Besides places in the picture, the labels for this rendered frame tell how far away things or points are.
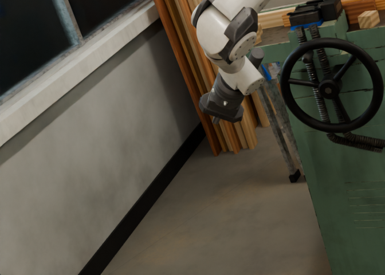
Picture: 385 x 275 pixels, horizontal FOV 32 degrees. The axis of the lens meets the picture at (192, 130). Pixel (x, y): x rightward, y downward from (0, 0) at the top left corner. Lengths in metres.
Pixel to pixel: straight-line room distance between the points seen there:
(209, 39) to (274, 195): 1.75
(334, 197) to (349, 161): 0.16
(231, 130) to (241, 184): 0.39
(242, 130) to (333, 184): 1.35
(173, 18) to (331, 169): 1.46
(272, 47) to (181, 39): 1.37
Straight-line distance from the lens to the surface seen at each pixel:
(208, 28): 1.42
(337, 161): 2.24
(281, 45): 2.11
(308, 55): 1.83
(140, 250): 3.06
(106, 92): 3.14
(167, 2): 3.40
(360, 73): 2.08
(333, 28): 1.94
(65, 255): 2.84
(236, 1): 1.38
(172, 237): 3.05
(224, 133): 3.59
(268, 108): 3.03
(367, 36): 2.03
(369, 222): 2.35
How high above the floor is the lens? 1.53
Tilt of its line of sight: 22 degrees down
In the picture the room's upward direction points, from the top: 19 degrees counter-clockwise
